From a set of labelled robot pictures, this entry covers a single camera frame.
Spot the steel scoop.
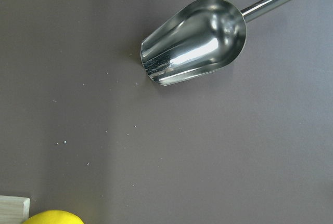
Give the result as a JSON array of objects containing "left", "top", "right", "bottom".
[{"left": 140, "top": 0, "right": 291, "bottom": 86}]

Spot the yellow lemon near board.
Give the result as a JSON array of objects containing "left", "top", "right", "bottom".
[{"left": 23, "top": 210, "right": 84, "bottom": 224}]

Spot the wooden cutting board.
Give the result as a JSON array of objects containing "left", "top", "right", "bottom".
[{"left": 0, "top": 195, "right": 30, "bottom": 224}]

